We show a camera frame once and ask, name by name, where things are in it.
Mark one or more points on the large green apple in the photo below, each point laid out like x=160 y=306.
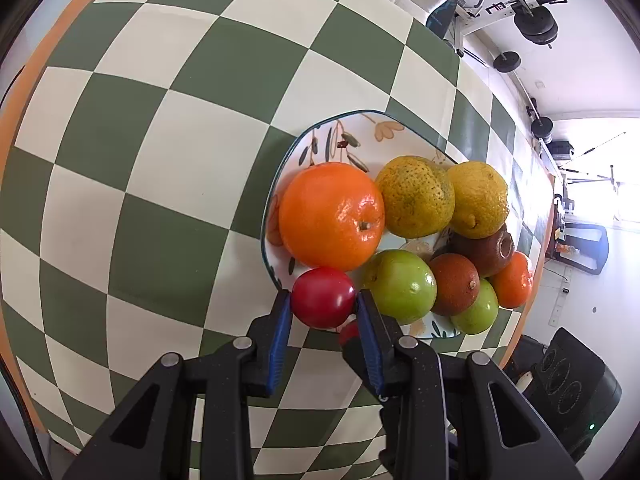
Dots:
x=402 y=285

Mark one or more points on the large bright orange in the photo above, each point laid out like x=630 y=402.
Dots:
x=333 y=215

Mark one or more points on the yellow citrus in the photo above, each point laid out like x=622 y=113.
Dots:
x=481 y=203

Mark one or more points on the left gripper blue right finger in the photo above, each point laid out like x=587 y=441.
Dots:
x=372 y=336

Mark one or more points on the small green apple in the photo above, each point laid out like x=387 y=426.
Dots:
x=481 y=314

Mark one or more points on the black speaker box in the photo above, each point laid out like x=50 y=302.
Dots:
x=572 y=389

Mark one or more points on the red cherry tomato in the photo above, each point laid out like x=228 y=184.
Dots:
x=323 y=298
x=348 y=332

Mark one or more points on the black frame chair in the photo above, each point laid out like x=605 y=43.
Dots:
x=582 y=245

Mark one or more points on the weight bench rack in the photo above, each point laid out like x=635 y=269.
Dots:
x=454 y=20

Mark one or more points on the green checkered tablecloth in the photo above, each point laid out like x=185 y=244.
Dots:
x=145 y=136

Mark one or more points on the red brown apple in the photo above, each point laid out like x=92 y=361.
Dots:
x=489 y=255

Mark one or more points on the small orange tangerine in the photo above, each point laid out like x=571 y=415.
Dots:
x=513 y=284

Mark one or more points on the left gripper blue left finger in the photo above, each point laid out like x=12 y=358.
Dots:
x=280 y=320

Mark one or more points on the large yellow orange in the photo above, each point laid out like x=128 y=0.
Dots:
x=418 y=196

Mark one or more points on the dark brown round fruit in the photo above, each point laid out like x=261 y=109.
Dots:
x=457 y=281

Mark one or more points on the floral ceramic plate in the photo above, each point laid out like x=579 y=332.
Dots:
x=368 y=141

